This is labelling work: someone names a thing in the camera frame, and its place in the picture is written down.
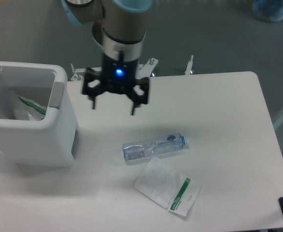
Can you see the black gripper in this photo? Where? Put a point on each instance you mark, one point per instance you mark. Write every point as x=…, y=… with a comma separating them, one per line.
x=117, y=76

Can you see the white trash can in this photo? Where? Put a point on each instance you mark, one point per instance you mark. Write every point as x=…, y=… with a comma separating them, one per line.
x=51, y=141

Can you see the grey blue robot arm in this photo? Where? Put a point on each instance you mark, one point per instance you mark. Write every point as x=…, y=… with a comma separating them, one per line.
x=121, y=35

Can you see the clear plastic water bottle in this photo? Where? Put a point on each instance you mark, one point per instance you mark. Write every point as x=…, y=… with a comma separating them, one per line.
x=163, y=147

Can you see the green white bag in bin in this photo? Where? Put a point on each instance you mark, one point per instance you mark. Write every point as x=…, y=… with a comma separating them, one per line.
x=26, y=109

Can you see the white green plastic bag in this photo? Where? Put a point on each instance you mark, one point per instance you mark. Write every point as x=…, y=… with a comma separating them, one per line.
x=171, y=189

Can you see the blue plastic bag on floor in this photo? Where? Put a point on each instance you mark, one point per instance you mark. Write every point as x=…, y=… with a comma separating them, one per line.
x=270, y=11

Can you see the white metal base frame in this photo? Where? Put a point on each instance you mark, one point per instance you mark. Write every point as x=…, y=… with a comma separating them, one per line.
x=144, y=70

